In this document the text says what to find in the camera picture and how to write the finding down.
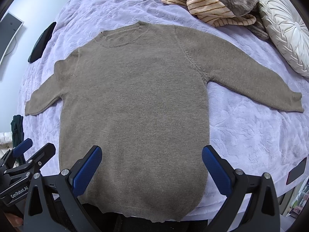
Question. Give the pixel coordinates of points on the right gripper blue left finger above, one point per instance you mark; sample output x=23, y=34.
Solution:
x=73, y=183

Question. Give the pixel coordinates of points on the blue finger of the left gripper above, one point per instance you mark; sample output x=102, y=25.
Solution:
x=22, y=148
x=41, y=157

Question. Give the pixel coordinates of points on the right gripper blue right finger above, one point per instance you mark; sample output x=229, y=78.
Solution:
x=229, y=183

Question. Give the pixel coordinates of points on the brown knit sweater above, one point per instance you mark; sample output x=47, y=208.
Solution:
x=139, y=92

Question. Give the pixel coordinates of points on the dark green hanging garment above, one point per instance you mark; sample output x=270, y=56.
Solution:
x=17, y=130

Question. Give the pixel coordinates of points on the lavender textured bedspread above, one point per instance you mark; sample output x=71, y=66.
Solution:
x=250, y=135

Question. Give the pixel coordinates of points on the black phone at bed edge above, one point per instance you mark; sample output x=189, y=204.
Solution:
x=296, y=172

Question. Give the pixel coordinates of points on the dark folded cloth on bed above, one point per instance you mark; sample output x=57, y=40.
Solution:
x=41, y=43

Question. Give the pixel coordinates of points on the white round pleated pillow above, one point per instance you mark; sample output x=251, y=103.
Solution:
x=287, y=31

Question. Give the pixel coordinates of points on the striped beige garment pile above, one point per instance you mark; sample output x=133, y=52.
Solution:
x=210, y=7

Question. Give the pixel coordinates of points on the wall mounted monitor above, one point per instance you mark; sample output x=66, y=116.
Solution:
x=9, y=27

